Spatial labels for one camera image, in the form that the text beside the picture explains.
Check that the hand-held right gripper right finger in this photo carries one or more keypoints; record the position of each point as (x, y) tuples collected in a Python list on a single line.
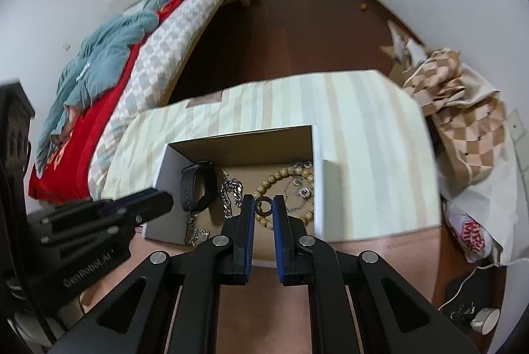
[(277, 234)]

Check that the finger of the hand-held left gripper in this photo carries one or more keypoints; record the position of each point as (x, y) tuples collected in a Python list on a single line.
[(82, 236), (153, 200)]

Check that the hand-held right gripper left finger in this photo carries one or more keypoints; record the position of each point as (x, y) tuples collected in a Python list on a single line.
[(248, 230)]

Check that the black smartwatch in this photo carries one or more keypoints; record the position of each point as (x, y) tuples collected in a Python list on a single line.
[(188, 182)]

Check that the white cardboard box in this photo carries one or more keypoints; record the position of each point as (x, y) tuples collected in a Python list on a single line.
[(326, 197)]

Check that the black cabinet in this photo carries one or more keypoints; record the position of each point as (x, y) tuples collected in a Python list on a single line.
[(14, 122)]

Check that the striped and pink tablecloth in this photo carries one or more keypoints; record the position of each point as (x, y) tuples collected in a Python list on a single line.
[(372, 131)]

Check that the checkered bed sheet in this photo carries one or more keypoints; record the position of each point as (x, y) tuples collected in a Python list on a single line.
[(165, 60)]

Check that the white paper tag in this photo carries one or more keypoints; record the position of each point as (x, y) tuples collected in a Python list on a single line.
[(84, 69)]

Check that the red print bag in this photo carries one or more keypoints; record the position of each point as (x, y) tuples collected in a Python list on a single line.
[(469, 232)]

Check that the black pouch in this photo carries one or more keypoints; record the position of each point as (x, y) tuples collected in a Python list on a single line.
[(463, 292)]

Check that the brown checkered cloth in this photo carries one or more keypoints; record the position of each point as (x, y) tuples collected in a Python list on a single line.
[(463, 131)]

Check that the white round device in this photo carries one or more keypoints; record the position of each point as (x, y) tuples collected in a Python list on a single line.
[(485, 319)]

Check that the torn cardboard scraps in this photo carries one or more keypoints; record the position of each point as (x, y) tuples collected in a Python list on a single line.
[(399, 44)]

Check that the white power strip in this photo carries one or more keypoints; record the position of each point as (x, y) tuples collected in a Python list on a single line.
[(518, 131)]

